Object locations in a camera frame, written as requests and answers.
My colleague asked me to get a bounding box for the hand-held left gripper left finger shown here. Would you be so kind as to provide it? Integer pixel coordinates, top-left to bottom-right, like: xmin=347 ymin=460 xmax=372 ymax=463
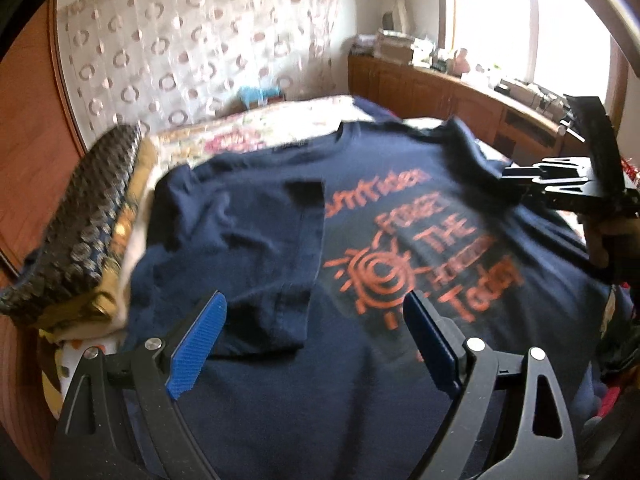
xmin=52 ymin=290 xmax=228 ymax=480

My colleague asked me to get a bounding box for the long wooden cabinet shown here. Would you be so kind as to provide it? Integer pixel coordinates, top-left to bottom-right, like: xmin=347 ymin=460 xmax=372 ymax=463
xmin=347 ymin=55 xmax=591 ymax=157

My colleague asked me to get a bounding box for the blue toy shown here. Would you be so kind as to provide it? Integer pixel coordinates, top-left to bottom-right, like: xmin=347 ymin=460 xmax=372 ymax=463
xmin=237 ymin=85 xmax=284 ymax=109

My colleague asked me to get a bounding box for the sheer curtain with circles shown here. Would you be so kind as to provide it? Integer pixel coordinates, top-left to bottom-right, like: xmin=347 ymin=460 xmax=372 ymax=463
xmin=57 ymin=0 xmax=346 ymax=136

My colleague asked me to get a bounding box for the window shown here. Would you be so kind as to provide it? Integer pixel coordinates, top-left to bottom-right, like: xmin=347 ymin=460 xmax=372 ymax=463
xmin=440 ymin=0 xmax=628 ymax=111

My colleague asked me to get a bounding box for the navy t-shirt with orange print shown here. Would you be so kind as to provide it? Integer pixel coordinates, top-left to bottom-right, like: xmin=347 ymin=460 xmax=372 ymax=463
xmin=122 ymin=120 xmax=626 ymax=480

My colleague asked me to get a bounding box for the wooden headboard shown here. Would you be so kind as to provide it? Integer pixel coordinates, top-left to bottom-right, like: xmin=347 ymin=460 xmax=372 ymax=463
xmin=0 ymin=0 xmax=96 ymax=291

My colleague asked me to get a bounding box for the floral bedspread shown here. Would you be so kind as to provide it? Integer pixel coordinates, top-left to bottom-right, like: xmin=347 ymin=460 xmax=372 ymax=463
xmin=147 ymin=94 xmax=501 ymax=171

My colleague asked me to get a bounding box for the stack of papers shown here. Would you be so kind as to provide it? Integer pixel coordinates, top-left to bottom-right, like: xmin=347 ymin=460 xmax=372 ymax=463
xmin=352 ymin=29 xmax=436 ymax=67

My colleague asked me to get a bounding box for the person's right hand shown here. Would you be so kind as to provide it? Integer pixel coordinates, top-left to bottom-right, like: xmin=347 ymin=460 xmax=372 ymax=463
xmin=580 ymin=212 xmax=640 ymax=283

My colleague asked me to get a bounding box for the dark patterned folded cloth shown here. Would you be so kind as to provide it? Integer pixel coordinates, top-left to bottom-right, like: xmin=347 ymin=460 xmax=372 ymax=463
xmin=0 ymin=124 xmax=143 ymax=326

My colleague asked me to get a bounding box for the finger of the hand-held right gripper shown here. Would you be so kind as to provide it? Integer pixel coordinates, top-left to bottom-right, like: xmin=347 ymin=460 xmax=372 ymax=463
xmin=500 ymin=157 xmax=593 ymax=197

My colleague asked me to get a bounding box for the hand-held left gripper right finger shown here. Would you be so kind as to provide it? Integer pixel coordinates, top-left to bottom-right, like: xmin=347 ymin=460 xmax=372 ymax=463
xmin=402 ymin=290 xmax=583 ymax=480

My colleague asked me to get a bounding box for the navy blanket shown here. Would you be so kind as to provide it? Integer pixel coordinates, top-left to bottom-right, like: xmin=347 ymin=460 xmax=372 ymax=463
xmin=350 ymin=96 xmax=406 ymax=123

